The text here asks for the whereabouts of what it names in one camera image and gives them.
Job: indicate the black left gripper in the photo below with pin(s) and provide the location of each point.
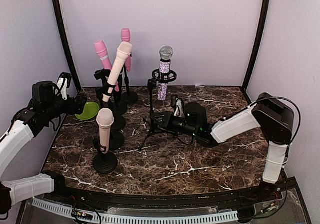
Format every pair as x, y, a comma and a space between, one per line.
79, 106

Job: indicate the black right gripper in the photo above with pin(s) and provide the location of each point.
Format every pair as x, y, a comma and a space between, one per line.
165, 124

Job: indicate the black tripod mic stand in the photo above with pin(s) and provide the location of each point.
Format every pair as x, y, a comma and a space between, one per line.
157, 77

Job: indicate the purple rhinestone microphone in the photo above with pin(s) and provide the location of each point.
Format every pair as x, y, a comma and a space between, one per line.
166, 52

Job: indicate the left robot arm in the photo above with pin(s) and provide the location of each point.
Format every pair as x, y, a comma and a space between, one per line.
49, 101

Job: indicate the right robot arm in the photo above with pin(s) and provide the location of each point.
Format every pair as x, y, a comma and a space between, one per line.
269, 113

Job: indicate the beige microphone round head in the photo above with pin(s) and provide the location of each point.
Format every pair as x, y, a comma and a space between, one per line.
105, 119

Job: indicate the back round-base mic stand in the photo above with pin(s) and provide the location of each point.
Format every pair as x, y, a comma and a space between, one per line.
129, 96

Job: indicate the black clip mic stand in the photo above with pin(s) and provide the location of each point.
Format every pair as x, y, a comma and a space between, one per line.
103, 74

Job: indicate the round-base stand of tall beige mic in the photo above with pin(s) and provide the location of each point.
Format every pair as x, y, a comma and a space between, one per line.
116, 137

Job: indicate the front pink microphone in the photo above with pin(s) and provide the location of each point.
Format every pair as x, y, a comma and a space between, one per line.
102, 52

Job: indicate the front round-base mic stand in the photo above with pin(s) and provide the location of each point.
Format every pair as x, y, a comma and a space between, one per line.
104, 163

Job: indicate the tall beige microphone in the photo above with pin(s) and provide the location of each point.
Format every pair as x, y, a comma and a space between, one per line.
123, 52

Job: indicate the green round plate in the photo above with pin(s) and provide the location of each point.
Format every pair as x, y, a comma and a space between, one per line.
90, 111

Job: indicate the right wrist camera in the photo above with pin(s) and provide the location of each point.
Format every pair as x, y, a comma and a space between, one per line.
178, 105

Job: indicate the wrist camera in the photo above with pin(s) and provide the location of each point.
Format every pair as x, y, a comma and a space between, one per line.
63, 84
178, 105

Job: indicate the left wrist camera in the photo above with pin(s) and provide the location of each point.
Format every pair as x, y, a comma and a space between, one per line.
63, 84

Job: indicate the white slotted cable duct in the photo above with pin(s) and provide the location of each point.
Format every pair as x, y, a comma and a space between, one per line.
138, 216

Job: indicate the black front rail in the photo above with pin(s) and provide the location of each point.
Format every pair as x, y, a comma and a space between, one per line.
102, 201

